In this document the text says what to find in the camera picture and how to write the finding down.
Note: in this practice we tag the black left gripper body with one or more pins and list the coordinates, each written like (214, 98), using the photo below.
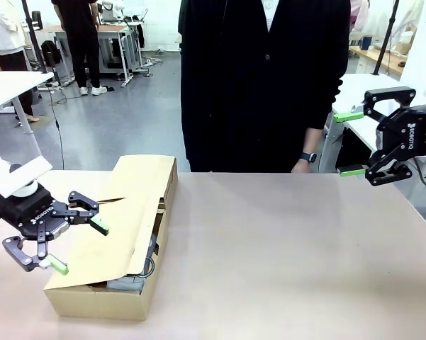
(28, 212)

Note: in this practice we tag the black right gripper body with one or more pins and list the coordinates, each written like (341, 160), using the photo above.
(411, 131)

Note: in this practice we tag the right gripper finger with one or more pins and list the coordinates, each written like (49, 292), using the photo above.
(382, 175)
(386, 93)

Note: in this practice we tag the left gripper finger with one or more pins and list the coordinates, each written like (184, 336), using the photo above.
(42, 248)
(83, 205)

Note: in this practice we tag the brown cardboard box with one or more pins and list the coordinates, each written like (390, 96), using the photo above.
(127, 198)

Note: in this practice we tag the grey pencil case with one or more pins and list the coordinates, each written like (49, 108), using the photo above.
(124, 284)

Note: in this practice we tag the person's left forearm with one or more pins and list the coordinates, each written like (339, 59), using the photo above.
(312, 140)

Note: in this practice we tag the person's left hand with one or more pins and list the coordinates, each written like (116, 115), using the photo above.
(301, 167)

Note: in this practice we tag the wooden counter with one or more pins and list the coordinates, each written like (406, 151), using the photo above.
(375, 56)

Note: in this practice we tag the white table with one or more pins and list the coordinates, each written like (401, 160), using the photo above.
(14, 88)
(347, 88)

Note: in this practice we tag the black bag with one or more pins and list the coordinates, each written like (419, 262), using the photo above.
(351, 148)

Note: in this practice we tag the black tripod pole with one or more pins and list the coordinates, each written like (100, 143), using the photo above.
(384, 39)
(35, 39)

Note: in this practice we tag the dark blue mug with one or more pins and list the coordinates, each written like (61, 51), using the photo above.
(366, 42)

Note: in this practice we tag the dark smartwatch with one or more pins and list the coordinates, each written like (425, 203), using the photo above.
(310, 157)

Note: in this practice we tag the bystander in pink clothes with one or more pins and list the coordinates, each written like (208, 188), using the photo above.
(359, 14)

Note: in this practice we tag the person in black cardigan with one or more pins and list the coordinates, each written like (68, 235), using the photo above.
(262, 88)

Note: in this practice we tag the black backpack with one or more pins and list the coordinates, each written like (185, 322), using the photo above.
(51, 53)

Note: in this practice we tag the bystander in black clothes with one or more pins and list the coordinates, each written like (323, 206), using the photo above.
(81, 35)

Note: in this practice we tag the wooden top metal desk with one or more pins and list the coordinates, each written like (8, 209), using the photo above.
(113, 30)

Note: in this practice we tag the bystander in white coat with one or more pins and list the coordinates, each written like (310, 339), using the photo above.
(3, 28)

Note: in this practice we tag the background white robot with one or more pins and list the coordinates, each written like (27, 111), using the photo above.
(111, 8)

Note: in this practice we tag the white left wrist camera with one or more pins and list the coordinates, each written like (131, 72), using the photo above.
(21, 175)

